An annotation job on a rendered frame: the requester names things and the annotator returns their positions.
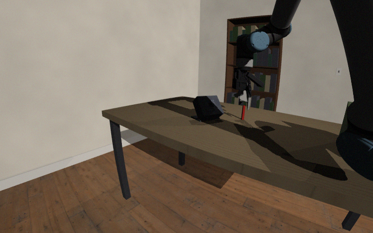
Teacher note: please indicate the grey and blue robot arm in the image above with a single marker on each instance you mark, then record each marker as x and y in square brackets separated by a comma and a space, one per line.
[355, 22]

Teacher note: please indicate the dark grey panel with hole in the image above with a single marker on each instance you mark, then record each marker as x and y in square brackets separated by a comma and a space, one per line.
[207, 108]

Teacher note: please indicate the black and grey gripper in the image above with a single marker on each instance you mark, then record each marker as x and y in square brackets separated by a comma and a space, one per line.
[243, 84]

